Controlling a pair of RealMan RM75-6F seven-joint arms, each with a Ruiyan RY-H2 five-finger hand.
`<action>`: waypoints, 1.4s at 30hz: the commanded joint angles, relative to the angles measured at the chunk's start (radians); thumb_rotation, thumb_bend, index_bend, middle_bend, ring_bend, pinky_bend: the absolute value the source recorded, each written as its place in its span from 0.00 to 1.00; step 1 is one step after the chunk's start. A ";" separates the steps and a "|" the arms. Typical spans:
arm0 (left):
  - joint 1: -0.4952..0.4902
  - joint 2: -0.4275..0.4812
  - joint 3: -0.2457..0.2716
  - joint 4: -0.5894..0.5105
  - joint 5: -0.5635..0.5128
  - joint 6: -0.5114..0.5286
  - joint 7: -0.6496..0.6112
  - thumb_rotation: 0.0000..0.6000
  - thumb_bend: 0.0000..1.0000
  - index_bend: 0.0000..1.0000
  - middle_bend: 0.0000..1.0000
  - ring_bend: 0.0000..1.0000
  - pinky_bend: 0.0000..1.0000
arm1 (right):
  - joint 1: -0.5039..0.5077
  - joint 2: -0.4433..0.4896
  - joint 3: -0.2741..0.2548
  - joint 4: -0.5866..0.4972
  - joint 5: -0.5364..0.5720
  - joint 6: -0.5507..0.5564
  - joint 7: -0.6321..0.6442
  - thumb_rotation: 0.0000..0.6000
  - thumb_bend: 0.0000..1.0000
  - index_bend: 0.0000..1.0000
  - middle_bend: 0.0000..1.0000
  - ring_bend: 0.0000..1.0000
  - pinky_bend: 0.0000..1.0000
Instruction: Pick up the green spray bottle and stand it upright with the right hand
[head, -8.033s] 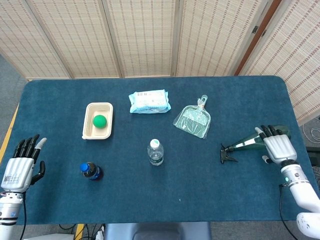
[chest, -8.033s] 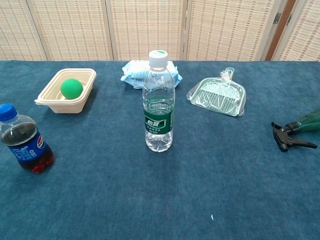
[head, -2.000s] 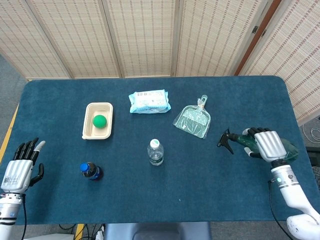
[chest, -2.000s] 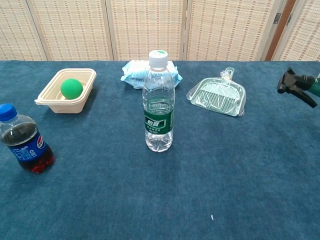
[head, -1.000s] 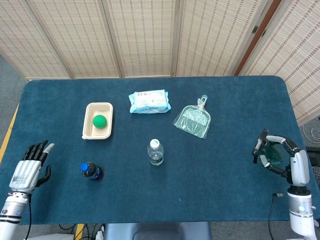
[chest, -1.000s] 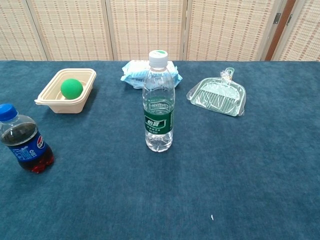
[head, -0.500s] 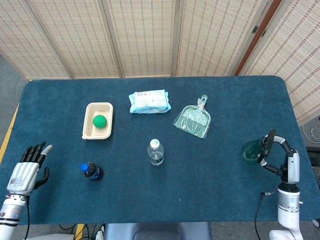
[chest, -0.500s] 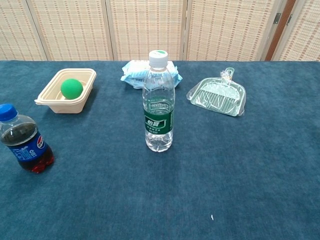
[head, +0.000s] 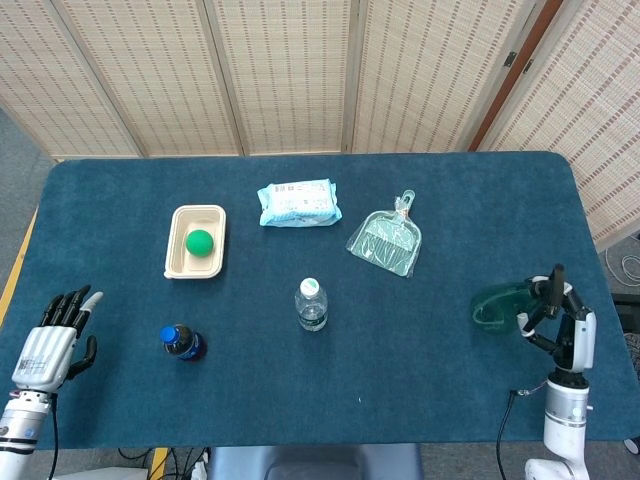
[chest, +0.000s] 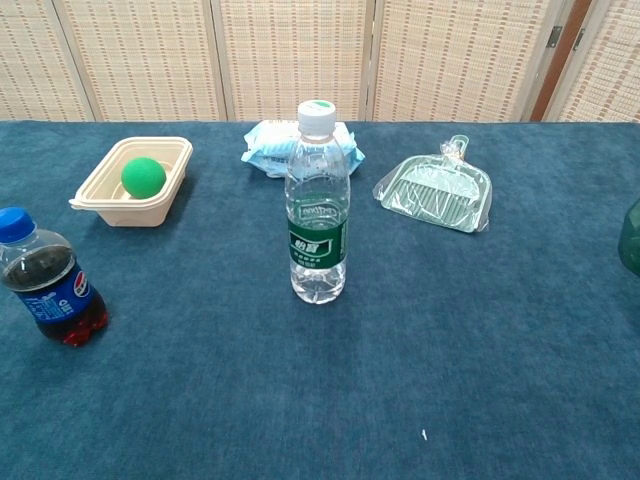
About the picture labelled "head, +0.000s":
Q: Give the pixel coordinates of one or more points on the mint dustpan brush set wrapped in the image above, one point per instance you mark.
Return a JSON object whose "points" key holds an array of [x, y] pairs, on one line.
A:
{"points": [[385, 240]]}

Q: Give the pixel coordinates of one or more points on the green spray bottle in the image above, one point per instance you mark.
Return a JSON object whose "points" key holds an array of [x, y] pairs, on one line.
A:
{"points": [[495, 305]]}

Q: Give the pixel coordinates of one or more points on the clear water bottle green label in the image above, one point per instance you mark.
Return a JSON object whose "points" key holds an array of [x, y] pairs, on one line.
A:
{"points": [[311, 310]]}

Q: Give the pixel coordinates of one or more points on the white power strip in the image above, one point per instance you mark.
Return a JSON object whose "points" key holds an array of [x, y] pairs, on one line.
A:
{"points": [[201, 471]]}

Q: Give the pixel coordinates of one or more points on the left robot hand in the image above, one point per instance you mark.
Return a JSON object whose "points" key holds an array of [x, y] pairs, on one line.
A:
{"points": [[45, 355]]}

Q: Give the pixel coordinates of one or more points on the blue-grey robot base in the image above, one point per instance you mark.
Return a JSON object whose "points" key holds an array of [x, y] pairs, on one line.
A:
{"points": [[310, 462]]}

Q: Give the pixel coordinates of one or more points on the wide bamboo folding screen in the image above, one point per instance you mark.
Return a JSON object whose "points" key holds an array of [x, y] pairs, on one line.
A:
{"points": [[150, 75]]}

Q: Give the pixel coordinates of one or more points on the brown wooden post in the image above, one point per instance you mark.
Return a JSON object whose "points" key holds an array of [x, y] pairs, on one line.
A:
{"points": [[510, 85]]}

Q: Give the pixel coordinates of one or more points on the yellow floor tape strip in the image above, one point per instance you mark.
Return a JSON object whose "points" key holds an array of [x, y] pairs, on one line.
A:
{"points": [[159, 462], [17, 265]]}

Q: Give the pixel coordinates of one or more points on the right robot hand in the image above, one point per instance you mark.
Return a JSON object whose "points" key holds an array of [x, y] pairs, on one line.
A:
{"points": [[580, 340]]}

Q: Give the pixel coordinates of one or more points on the blue wet wipes pack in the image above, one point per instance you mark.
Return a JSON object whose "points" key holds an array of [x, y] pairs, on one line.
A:
{"points": [[300, 205]]}

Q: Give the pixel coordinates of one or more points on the white box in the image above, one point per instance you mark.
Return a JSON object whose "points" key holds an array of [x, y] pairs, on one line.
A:
{"points": [[100, 473]]}

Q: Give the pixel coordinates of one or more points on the small Pepsi cola bottle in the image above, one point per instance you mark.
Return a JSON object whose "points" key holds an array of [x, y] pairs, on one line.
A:
{"points": [[187, 345]]}

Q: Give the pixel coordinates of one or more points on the beige rectangular food container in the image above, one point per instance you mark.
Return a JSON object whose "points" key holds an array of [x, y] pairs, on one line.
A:
{"points": [[177, 260]]}

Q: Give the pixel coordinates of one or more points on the metal screen hinge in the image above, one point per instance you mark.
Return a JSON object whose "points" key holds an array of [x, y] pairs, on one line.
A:
{"points": [[509, 59], [528, 66]]}

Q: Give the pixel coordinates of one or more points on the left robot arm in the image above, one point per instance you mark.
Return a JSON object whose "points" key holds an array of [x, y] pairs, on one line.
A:
{"points": [[20, 430]]}

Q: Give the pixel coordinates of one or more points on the black bag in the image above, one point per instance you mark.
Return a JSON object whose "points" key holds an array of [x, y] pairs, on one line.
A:
{"points": [[631, 300]]}

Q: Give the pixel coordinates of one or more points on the green ball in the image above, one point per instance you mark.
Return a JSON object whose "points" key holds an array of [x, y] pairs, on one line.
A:
{"points": [[200, 243]]}

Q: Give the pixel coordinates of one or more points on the narrow bamboo folding screen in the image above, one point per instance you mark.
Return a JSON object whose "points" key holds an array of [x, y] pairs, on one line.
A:
{"points": [[590, 125]]}

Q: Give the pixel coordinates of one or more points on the blue felt table cover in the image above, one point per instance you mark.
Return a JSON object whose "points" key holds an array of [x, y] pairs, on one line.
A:
{"points": [[300, 390]]}

